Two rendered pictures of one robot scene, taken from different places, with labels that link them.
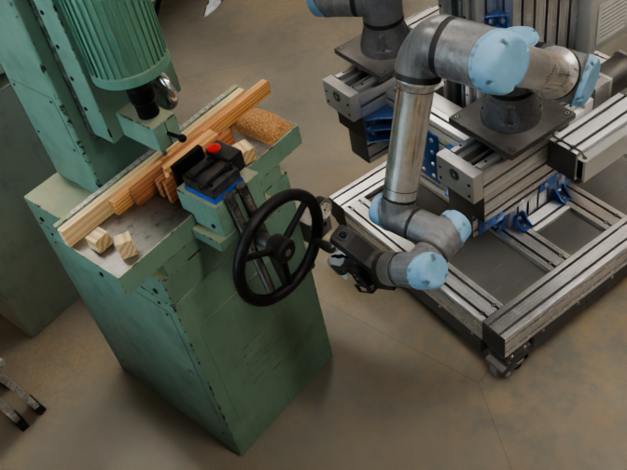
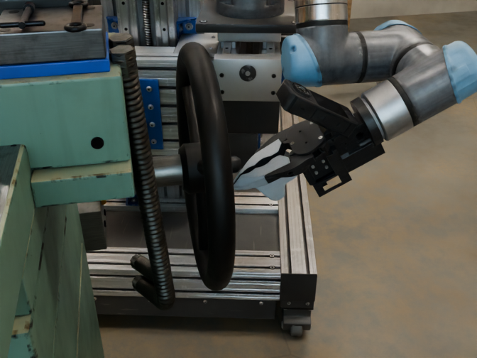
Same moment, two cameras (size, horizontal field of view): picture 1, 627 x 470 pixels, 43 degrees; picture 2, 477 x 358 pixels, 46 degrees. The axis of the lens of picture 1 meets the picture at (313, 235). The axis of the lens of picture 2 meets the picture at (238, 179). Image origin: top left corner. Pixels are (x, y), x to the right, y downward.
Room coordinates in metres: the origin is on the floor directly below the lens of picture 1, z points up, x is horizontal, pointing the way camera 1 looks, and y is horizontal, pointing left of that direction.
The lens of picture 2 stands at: (0.97, 0.57, 1.14)
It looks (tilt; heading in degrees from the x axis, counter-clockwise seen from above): 31 degrees down; 299
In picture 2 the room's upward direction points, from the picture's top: straight up
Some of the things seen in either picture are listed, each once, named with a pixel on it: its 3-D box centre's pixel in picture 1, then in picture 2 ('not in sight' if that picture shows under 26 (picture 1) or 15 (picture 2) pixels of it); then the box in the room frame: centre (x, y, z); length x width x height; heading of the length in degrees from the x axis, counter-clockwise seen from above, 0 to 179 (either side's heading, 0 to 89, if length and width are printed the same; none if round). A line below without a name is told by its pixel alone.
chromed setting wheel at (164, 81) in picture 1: (159, 88); not in sight; (1.72, 0.29, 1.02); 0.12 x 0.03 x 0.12; 41
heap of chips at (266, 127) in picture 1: (260, 120); not in sight; (1.63, 0.06, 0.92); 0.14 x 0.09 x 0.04; 41
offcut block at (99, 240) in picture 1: (99, 240); not in sight; (1.33, 0.47, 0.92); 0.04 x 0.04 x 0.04; 43
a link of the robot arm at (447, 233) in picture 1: (438, 234); (392, 55); (1.15, -0.26, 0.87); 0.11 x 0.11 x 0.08; 40
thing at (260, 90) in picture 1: (195, 143); not in sight; (1.60, 0.23, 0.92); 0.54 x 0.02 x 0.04; 130
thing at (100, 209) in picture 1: (160, 161); not in sight; (1.55, 0.32, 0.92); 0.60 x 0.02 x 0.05; 131
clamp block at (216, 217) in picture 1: (221, 195); (57, 97); (1.39, 0.18, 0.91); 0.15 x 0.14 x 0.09; 131
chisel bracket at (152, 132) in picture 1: (150, 126); not in sight; (1.56, 0.31, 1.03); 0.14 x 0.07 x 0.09; 41
